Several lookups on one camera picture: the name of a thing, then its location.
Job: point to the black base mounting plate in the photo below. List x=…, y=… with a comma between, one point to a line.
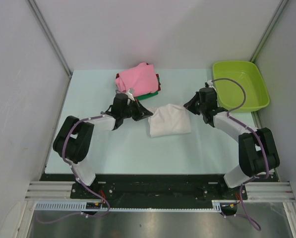
x=203, y=187

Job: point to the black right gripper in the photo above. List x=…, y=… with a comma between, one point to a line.
x=190, y=105

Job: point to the lime green plastic basin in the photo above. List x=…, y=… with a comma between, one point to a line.
x=248, y=86

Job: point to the grey aluminium corner post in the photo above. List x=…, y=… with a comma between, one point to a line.
x=269, y=29
x=49, y=35

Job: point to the white slotted cable duct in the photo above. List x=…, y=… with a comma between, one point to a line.
x=75, y=206

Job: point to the green folded t shirt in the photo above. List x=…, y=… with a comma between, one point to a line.
x=146, y=96

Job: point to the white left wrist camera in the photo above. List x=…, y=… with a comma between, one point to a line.
x=130, y=93

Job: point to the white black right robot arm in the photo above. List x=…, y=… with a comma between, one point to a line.
x=257, y=152

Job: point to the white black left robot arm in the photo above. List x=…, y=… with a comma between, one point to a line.
x=73, y=140

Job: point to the dark red folded t shirt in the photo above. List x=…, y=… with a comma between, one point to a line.
x=157, y=75

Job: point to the aluminium frame rail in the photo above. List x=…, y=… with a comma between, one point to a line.
x=256, y=191

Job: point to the pink folded t shirt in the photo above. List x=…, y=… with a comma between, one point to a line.
x=142, y=78

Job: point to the white t shirt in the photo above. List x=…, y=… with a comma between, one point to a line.
x=169, y=119

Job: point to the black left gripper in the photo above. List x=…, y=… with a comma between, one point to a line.
x=141, y=112

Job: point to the grey aluminium corner post left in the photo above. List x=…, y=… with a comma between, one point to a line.
x=49, y=35

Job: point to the grey aluminium corner post right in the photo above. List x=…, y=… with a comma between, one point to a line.
x=269, y=29

